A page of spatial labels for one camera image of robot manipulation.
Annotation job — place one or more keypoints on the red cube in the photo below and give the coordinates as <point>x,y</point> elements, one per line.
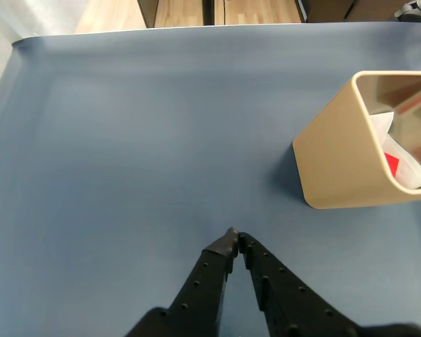
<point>392,164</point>

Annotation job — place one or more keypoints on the white tissue paper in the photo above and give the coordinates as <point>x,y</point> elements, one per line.
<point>408,172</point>

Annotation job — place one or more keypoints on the dark wood side panel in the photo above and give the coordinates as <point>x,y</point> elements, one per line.
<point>148,12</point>

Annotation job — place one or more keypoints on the beige square box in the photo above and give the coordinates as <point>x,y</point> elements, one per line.
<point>337,158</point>

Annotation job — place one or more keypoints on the dark cabinet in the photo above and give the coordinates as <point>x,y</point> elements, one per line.
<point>326,8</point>

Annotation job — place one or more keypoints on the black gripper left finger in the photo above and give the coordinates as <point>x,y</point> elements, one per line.
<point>207,281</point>

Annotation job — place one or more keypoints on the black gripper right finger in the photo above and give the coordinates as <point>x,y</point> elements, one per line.
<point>287,302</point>

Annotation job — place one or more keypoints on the black metal desk leg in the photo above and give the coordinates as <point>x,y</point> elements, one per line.
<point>208,10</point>

